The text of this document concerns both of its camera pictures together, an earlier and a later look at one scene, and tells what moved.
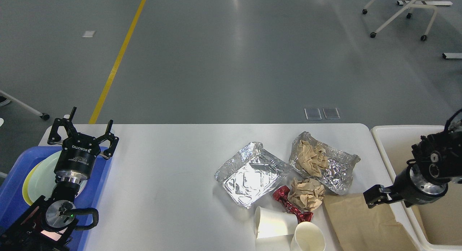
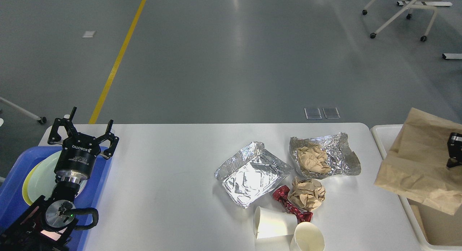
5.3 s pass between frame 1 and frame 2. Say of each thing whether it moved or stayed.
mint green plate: stayed
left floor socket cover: stayed
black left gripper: stayed
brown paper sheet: moved
